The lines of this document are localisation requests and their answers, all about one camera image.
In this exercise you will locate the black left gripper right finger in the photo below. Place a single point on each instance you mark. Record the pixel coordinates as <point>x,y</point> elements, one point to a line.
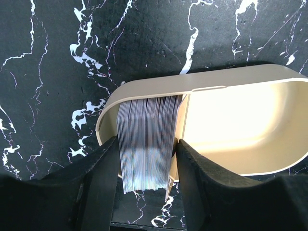
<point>216,199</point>

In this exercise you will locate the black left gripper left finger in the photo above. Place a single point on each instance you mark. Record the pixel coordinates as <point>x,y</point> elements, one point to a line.
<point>78,197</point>

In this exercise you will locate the beige oval plastic tray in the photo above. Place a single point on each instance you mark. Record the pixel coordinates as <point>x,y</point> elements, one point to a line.
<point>250,120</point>

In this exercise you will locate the stack of credit cards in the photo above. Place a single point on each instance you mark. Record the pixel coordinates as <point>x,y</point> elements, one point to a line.
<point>146,134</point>

